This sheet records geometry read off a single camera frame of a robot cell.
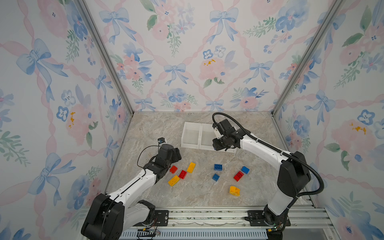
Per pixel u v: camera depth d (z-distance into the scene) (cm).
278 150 50
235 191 79
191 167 91
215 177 86
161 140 76
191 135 106
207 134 104
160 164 65
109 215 40
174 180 86
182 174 87
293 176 45
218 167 90
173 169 90
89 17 72
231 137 64
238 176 86
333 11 70
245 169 91
